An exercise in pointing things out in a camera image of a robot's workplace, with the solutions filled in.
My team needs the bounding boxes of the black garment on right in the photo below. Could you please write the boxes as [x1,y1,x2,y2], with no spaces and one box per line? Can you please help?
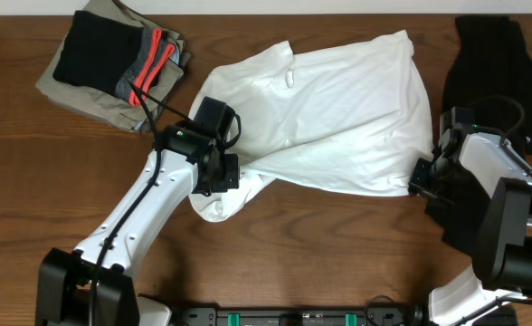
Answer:
[425,15,532,254]

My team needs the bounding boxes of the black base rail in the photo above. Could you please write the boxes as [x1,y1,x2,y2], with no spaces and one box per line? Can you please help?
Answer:
[169,303,431,326]

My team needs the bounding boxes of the grey shorts with red trim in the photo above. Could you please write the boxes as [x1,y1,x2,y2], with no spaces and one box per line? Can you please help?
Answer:
[114,27,181,106]

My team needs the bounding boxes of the white printed t-shirt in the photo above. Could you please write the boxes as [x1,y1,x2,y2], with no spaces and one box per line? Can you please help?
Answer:
[190,31,432,222]

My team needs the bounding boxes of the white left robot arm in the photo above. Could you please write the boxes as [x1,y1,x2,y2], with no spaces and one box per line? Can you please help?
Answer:
[34,97,241,325]

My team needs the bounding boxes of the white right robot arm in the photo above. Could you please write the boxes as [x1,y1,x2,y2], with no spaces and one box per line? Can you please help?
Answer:
[406,107,532,325]

